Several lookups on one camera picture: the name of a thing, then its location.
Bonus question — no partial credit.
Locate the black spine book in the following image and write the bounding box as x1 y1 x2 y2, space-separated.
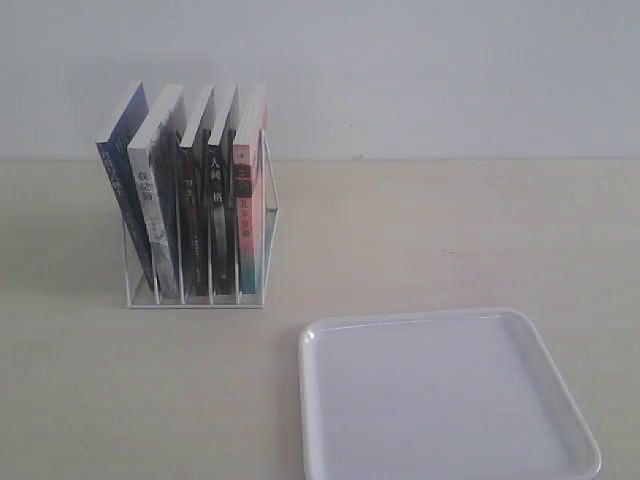
207 84 238 295

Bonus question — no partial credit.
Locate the pink teal spine book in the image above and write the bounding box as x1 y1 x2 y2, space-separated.
233 83 266 294

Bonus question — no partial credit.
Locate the white square plastic tray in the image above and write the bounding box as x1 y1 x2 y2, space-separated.
298 307 602 479

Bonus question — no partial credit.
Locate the white wire book rack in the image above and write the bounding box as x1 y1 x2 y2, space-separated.
120 131 279 310

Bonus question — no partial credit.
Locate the blue moon cover book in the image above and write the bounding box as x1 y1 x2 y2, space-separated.
96 81 154 290

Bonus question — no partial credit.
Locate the white grey spine book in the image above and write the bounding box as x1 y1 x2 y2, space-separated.
127 84 187 298

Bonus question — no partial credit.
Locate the dark brown spine book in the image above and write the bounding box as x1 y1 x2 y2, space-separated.
178 84 215 296

